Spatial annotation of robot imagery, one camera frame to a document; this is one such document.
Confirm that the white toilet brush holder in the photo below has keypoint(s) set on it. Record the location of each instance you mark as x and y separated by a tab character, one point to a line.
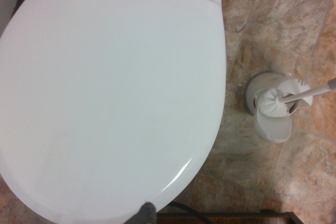
274	129

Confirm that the white toilet seat lid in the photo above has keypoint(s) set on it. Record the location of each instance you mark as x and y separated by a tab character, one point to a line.
105	90

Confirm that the white toilet brush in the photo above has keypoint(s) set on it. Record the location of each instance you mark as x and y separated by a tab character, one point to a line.
273	102

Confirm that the gray gripper finger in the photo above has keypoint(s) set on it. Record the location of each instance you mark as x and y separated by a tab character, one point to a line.
145	214

